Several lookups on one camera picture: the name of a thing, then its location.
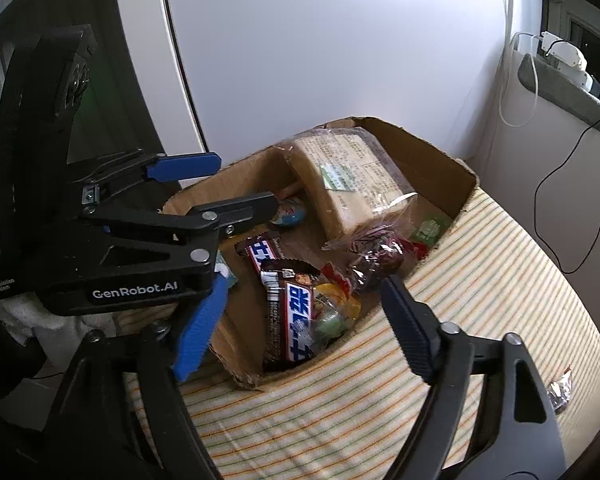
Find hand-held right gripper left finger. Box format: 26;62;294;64
40;275;228;480

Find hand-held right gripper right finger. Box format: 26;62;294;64
375;275;568;480

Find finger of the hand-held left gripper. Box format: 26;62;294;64
80;191;280;281
80;149;222;204

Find blue egg-shaped candy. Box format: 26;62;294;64
271;198;307;229

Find teal snack packet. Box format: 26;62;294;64
214;251;237;288

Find clear bag of dark dates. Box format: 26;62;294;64
322;225;428;293

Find yellow clear candy packet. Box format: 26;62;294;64
312;282;362;323

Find green candy wrapper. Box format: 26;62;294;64
312;310;352;348

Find red white candy wrapper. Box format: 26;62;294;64
321;262;355;297

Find chocolate bar with blue label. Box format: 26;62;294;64
259;258;327;373

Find brown cardboard box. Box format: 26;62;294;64
162;116;481;391

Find striped bed sheet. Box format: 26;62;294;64
122;187;600;480

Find bagged bread loaf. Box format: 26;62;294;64
275;127;418;241

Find silver candy wrapper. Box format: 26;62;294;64
547;366;574;415

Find white power strip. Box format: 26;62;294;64
539;31;597;93

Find black cable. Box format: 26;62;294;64
532;105;600;274

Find white cable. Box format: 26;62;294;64
497;30;540;128

